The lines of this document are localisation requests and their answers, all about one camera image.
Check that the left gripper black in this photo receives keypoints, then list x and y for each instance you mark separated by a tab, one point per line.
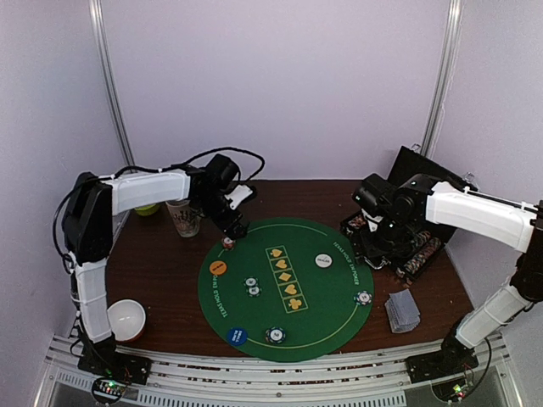
234	232

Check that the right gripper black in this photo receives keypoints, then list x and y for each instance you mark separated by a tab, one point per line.
383	244

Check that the poker chip stack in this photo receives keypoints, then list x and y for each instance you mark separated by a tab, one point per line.
228	243
275	335
252	286

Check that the poker chip stack edge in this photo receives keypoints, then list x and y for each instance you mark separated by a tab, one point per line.
363	298

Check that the poker chip stack front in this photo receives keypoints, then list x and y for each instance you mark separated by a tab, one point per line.
275	335

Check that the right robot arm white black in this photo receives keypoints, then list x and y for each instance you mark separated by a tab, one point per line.
498	243

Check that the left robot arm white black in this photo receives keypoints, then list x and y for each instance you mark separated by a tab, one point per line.
95	201

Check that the black poker chip case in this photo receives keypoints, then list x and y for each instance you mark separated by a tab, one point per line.
413	176

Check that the chip row in case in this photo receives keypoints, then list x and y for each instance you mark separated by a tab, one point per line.
413	266
420	239

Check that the orange big blind button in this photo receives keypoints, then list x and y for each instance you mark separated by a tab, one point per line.
218	268

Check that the decorated ceramic mug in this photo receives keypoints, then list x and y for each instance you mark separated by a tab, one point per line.
186	219

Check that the white dealer button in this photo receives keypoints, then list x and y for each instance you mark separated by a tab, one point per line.
323	260

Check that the loose playing card deck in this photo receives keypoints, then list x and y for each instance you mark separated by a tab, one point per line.
402	311

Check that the round green poker mat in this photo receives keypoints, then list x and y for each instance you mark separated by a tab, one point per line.
315	306

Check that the green tennis ball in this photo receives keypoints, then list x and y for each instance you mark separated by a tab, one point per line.
147	210

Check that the blue small blind button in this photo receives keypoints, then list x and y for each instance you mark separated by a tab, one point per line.
237	336

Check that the white bowl red outside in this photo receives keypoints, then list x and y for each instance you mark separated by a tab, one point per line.
127	318

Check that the chrome case handle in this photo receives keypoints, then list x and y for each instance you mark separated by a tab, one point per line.
377	264

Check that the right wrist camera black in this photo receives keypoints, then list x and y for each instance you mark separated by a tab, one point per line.
373	194

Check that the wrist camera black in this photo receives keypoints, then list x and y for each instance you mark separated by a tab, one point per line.
222	171
373	194

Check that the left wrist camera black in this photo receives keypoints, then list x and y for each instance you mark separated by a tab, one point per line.
222	171

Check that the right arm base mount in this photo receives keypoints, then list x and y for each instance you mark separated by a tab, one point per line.
435	365

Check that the aluminium rail frame front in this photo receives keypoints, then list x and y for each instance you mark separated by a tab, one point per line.
371	378

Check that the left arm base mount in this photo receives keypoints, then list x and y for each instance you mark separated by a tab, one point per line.
125	368

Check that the right aluminium post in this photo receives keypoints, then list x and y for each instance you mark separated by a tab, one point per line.
444	77

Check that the aluminium post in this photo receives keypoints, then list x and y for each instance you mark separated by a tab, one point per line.
444	77
100	35

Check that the left aluminium post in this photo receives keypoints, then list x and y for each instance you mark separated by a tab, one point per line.
100	35

